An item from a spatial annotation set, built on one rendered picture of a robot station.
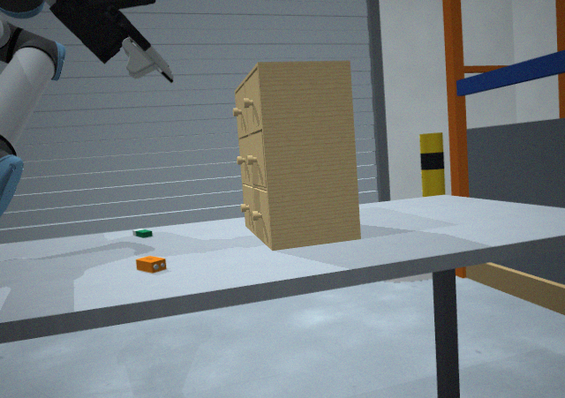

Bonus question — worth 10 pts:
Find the tan wooden chest of drawers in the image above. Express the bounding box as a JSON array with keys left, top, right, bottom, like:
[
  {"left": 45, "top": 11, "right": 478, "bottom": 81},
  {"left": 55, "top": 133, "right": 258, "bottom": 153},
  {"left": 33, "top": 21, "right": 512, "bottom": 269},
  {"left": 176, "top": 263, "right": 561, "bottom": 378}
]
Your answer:
[{"left": 235, "top": 61, "right": 361, "bottom": 251}]

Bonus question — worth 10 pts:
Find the tan wooden drawer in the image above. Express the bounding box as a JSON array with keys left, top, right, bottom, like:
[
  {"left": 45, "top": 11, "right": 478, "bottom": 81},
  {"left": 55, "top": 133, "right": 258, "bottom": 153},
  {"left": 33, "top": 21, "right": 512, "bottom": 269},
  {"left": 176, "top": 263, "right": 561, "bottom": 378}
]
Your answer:
[
  {"left": 243, "top": 70, "right": 262, "bottom": 131},
  {"left": 233, "top": 85, "right": 248, "bottom": 136},
  {"left": 241, "top": 184, "right": 256, "bottom": 233},
  {"left": 252, "top": 188, "right": 271, "bottom": 246},
  {"left": 246, "top": 131, "right": 267, "bottom": 187},
  {"left": 237, "top": 137, "right": 252, "bottom": 183}
]

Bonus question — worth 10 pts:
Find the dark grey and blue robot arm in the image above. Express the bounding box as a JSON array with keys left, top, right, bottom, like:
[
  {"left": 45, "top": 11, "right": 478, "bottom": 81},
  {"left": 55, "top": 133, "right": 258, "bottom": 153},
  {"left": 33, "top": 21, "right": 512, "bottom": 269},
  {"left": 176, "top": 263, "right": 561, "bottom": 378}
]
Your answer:
[{"left": 0, "top": 0, "right": 156, "bottom": 216}]

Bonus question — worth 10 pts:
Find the green and white eraser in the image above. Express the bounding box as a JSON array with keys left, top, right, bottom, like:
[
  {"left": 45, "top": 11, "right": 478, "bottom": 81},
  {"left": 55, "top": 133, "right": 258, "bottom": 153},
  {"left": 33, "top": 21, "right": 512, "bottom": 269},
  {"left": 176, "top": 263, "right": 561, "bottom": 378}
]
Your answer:
[{"left": 132, "top": 229, "right": 153, "bottom": 238}]

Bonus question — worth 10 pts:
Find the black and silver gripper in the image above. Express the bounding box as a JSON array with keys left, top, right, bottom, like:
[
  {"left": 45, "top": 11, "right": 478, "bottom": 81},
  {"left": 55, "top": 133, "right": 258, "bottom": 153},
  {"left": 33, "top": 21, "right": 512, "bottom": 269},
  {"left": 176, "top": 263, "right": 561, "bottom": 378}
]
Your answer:
[{"left": 49, "top": 0, "right": 174, "bottom": 83}]

